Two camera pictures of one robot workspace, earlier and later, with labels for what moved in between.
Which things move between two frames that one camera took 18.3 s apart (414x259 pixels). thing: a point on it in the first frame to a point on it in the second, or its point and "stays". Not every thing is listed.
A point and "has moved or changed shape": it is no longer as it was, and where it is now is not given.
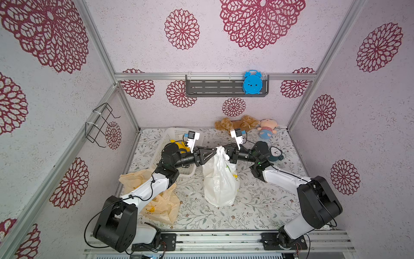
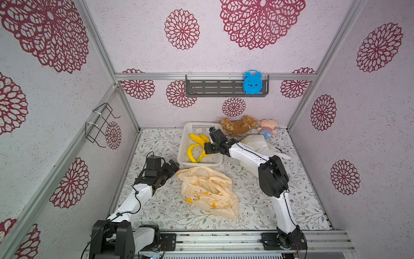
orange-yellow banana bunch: [181, 145] has moved or changed shape
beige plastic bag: [164, 208] to [209, 189]
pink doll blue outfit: [267, 128] stays
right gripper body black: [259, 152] to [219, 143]
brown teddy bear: [246, 122] stays
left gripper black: [198, 156] to [173, 164]
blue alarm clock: [253, 83] stays
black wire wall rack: [95, 133] stays
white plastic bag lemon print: [221, 183] to [259, 143]
